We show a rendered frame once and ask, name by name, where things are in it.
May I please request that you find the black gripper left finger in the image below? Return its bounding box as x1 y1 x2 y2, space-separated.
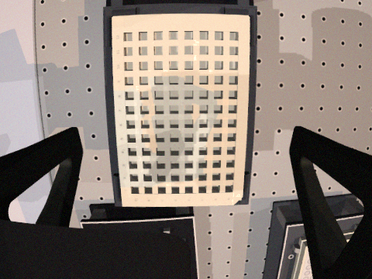
0 127 83 227

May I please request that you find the cream multi-well plate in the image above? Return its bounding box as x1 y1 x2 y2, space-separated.
291 229 355 279

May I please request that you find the beige plate with grid of square wells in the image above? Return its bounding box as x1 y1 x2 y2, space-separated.
112 14 250 207

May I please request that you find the grey flat base plate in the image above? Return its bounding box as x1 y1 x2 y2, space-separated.
33 0 372 279

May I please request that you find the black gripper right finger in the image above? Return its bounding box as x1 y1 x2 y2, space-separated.
289 126 372 279

